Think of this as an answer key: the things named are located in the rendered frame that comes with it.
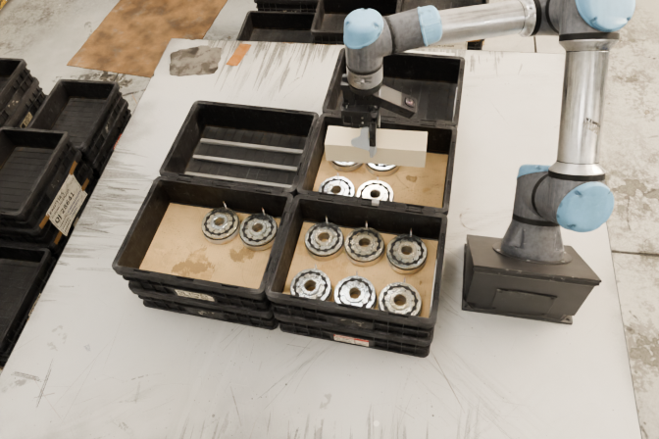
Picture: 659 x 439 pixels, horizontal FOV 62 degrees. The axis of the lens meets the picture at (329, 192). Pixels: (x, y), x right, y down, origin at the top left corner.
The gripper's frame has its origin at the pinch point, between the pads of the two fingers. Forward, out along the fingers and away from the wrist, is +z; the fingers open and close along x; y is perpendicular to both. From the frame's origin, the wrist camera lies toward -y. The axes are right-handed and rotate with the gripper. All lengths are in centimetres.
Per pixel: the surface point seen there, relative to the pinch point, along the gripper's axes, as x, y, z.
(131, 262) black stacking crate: 28, 61, 21
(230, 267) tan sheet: 24, 36, 26
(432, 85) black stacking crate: -49, -13, 26
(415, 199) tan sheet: -2.7, -10.3, 25.8
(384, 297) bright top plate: 29.2, -4.9, 22.9
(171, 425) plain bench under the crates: 62, 44, 39
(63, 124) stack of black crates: -60, 149, 70
